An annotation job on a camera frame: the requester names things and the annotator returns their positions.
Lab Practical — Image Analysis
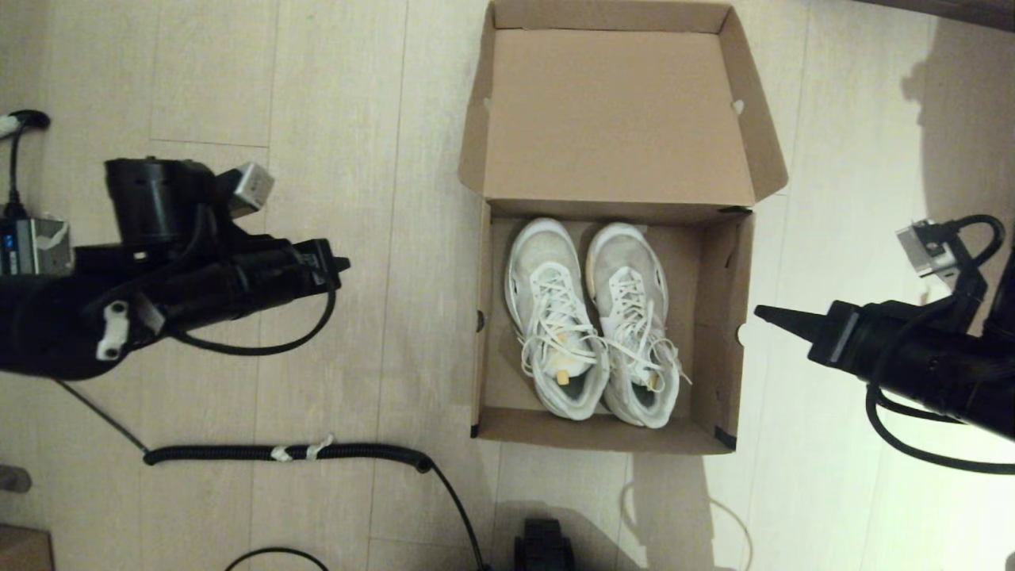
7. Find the black corrugated cable conduit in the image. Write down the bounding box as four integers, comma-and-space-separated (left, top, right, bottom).
143, 442, 491, 571

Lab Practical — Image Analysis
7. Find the grey power supply box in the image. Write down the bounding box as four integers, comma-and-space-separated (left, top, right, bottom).
0, 216, 74, 277

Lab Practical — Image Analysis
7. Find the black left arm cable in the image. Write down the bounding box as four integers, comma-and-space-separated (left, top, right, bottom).
163, 270, 338, 357

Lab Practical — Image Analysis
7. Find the white lace-up sneaker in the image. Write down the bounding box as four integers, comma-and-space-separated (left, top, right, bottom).
585, 221, 692, 430
504, 217, 611, 420

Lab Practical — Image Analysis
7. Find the thin black looped cable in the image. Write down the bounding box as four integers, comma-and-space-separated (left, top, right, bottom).
224, 546, 331, 571

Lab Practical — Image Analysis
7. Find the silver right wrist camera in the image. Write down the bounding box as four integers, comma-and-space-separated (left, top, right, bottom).
896, 219, 956, 276

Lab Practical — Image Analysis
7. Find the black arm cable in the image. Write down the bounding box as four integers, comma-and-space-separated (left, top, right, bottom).
864, 382, 1015, 477
163, 270, 338, 357

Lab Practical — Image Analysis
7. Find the thin white floor cable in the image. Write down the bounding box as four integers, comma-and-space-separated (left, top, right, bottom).
621, 464, 752, 571

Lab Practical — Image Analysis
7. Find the black right camera cable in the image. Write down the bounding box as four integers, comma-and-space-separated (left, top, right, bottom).
944, 213, 1007, 318

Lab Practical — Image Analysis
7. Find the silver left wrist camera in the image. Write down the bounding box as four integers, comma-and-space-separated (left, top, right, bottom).
228, 162, 276, 217

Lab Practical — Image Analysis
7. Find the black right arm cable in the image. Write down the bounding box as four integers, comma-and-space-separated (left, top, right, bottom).
864, 382, 1015, 477

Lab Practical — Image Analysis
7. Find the brown cardboard shoe box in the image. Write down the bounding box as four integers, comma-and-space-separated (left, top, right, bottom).
458, 0, 790, 456

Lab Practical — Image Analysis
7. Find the thin black power wire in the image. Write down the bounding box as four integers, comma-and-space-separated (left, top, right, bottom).
56, 379, 149, 454

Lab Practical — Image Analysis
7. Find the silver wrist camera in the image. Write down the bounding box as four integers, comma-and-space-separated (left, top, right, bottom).
228, 162, 276, 217
896, 219, 956, 276

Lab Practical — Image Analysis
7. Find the black plug with cable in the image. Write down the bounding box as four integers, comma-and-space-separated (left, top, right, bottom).
0, 109, 52, 219

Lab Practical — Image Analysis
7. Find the small brown cardboard box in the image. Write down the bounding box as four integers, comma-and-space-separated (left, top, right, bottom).
0, 524, 56, 571

